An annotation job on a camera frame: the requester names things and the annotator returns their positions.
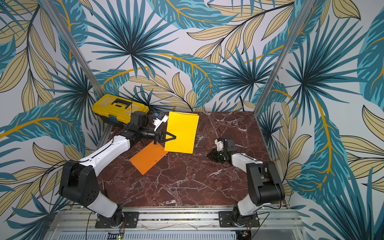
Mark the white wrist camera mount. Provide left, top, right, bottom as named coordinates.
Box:
left=215, top=139, right=224, bottom=152
left=153, top=113, right=169, bottom=131

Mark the black screwdriver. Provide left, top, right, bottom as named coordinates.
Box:
left=101, top=180, right=108, bottom=197

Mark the yellow paper sheet stack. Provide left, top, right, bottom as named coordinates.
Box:
left=165, top=112, right=199, bottom=154

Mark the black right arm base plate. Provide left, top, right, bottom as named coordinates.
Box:
left=218, top=210, right=260, bottom=228

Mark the aluminium corner post left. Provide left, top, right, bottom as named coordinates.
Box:
left=41, top=0, right=104, bottom=98

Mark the orange paper sheet stack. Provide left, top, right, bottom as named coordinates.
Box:
left=130, top=141, right=168, bottom=175

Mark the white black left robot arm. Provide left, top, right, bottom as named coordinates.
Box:
left=59, top=111, right=177, bottom=222

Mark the aluminium corner post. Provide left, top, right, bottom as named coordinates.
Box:
left=254, top=0, right=315, bottom=117
left=41, top=0, right=104, bottom=98

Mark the aluminium corner post right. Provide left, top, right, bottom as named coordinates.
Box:
left=254, top=0, right=315, bottom=117

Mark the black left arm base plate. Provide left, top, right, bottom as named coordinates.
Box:
left=95, top=212, right=139, bottom=229

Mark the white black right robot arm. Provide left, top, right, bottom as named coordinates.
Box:
left=207, top=138, right=285, bottom=216

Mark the yellow black toolbox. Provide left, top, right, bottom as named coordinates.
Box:
left=92, top=94, right=149, bottom=128

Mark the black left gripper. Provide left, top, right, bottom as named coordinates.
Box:
left=139, top=125, right=177, bottom=145

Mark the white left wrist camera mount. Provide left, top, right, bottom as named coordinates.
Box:
left=153, top=113, right=169, bottom=131

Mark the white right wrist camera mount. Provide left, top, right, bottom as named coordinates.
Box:
left=215, top=139, right=224, bottom=152

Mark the aluminium front rail frame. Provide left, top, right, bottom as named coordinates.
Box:
left=44, top=206, right=309, bottom=240

